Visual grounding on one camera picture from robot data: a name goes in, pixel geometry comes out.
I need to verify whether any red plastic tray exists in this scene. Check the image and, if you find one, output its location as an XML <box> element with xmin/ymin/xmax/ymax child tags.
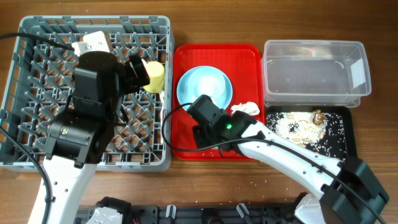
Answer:
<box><xmin>171</xmin><ymin>44</ymin><xmax>266</xmax><ymax>161</ymax></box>

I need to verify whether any light blue plate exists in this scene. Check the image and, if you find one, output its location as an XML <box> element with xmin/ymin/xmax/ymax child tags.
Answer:
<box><xmin>176</xmin><ymin>65</ymin><xmax>233</xmax><ymax>109</ymax></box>

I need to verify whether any yellow plastic cup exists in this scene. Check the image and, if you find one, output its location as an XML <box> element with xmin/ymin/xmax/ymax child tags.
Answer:
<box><xmin>144</xmin><ymin>61</ymin><xmax>165</xmax><ymax>93</ymax></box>

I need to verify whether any white plastic fork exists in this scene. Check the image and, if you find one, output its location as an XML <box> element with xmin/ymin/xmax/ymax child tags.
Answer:
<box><xmin>159</xmin><ymin>90</ymin><xmax>165</xmax><ymax>133</ymax></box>

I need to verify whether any white tissue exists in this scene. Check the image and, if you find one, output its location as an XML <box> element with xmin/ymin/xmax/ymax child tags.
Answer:
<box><xmin>231</xmin><ymin>101</ymin><xmax>260</xmax><ymax>116</ymax></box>

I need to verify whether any grey dishwasher rack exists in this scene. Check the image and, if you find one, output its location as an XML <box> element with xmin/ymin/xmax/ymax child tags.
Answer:
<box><xmin>1</xmin><ymin>16</ymin><xmax>174</xmax><ymax>172</ymax></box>

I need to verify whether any spilled rice and food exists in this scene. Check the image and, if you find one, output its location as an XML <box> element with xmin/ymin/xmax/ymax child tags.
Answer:
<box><xmin>266</xmin><ymin>110</ymin><xmax>348</xmax><ymax>161</ymax></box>

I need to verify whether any black tray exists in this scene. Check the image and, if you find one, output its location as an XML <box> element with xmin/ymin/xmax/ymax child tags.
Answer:
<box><xmin>266</xmin><ymin>106</ymin><xmax>358</xmax><ymax>162</ymax></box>

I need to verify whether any light blue bowl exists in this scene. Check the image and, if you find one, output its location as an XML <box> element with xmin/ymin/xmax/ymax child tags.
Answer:
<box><xmin>188</xmin><ymin>67</ymin><xmax>226</xmax><ymax>98</ymax></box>

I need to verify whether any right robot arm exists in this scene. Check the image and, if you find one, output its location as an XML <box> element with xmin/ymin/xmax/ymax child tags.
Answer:
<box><xmin>187</xmin><ymin>95</ymin><xmax>389</xmax><ymax>223</ymax></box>

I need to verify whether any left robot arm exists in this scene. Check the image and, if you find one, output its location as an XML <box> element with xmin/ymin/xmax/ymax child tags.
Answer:
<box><xmin>29</xmin><ymin>51</ymin><xmax>150</xmax><ymax>223</ymax></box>

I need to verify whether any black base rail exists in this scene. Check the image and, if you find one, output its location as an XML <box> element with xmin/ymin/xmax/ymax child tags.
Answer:
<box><xmin>74</xmin><ymin>202</ymin><xmax>299</xmax><ymax>224</ymax></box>

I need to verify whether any clear plastic bin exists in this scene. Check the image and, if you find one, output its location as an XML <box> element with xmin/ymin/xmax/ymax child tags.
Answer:
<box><xmin>261</xmin><ymin>40</ymin><xmax>372</xmax><ymax>107</ymax></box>

